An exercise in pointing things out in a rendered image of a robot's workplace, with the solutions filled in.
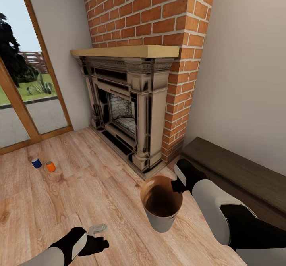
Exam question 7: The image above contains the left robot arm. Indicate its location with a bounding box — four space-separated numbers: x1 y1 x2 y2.
17 224 109 266

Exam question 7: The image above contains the trash can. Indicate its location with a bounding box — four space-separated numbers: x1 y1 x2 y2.
140 175 183 233

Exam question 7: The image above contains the can of soda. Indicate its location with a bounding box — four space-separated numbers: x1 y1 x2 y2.
31 158 42 168
46 161 56 172

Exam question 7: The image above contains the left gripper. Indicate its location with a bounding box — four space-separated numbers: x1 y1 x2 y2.
79 236 109 257

